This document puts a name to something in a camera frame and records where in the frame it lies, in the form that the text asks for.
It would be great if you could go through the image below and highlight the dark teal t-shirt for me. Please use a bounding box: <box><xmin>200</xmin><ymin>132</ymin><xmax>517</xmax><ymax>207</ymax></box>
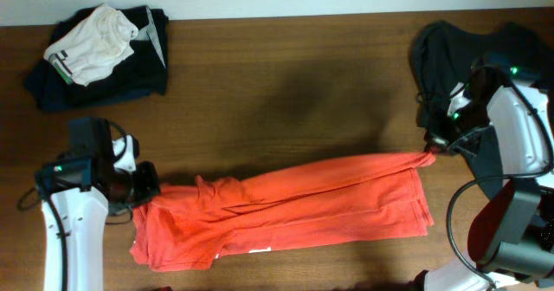
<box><xmin>410</xmin><ymin>20</ymin><xmax>554</xmax><ymax>201</ymax></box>

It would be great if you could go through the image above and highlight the folded white garment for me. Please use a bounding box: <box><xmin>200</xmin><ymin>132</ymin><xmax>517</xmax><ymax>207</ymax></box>
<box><xmin>43</xmin><ymin>4</ymin><xmax>139</xmax><ymax>87</ymax></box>

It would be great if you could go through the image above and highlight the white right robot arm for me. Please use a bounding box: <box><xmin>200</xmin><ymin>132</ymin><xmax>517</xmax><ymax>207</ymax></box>
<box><xmin>417</xmin><ymin>54</ymin><xmax>553</xmax><ymax>291</ymax></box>

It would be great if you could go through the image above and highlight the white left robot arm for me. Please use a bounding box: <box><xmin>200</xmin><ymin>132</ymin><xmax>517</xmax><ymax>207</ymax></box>
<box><xmin>35</xmin><ymin>134</ymin><xmax>160</xmax><ymax>290</ymax></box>

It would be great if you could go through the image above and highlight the folded black garment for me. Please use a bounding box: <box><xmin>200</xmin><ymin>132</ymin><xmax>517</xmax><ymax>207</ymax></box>
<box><xmin>23</xmin><ymin>5</ymin><xmax>169</xmax><ymax>113</ymax></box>

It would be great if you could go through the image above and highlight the orange t-shirt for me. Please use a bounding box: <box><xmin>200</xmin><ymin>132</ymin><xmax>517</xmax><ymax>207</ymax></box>
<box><xmin>131</xmin><ymin>152</ymin><xmax>435</xmax><ymax>272</ymax></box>

